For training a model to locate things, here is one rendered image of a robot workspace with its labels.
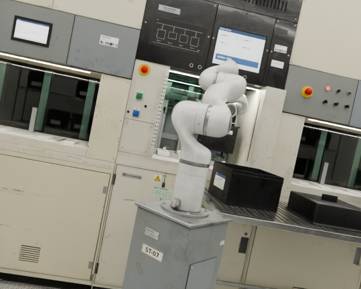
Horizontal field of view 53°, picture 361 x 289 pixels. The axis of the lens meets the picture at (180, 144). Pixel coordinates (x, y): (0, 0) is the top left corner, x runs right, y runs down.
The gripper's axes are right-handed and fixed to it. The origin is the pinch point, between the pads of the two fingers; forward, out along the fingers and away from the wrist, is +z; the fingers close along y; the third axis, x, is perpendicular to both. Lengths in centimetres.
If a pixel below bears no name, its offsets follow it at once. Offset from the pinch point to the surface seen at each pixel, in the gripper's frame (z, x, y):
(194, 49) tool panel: -31, 30, -27
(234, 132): -9.1, -11.9, 9.1
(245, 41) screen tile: -29.1, 40.6, 0.8
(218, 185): -60, -40, -3
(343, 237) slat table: -88, -48, 51
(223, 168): -62, -31, -2
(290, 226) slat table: -89, -47, 26
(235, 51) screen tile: -29.4, 33.9, -3.9
